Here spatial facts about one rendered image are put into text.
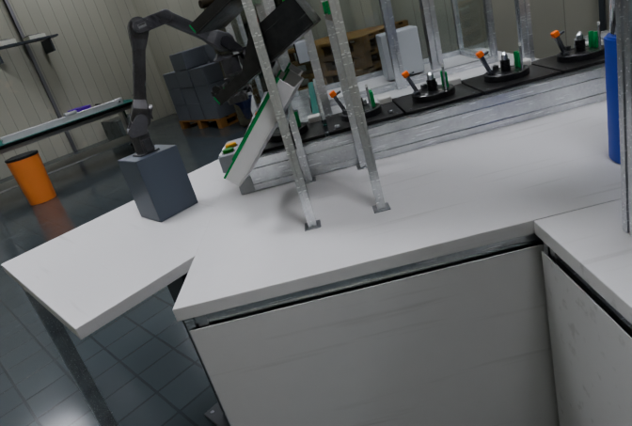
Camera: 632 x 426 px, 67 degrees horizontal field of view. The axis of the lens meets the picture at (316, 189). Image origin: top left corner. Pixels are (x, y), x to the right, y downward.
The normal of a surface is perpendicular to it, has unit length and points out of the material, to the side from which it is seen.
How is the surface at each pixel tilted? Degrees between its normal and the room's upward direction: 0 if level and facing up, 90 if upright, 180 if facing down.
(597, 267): 0
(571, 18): 90
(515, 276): 90
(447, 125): 90
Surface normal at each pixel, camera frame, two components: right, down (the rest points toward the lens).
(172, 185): 0.70, 0.08
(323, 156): 0.04, 0.35
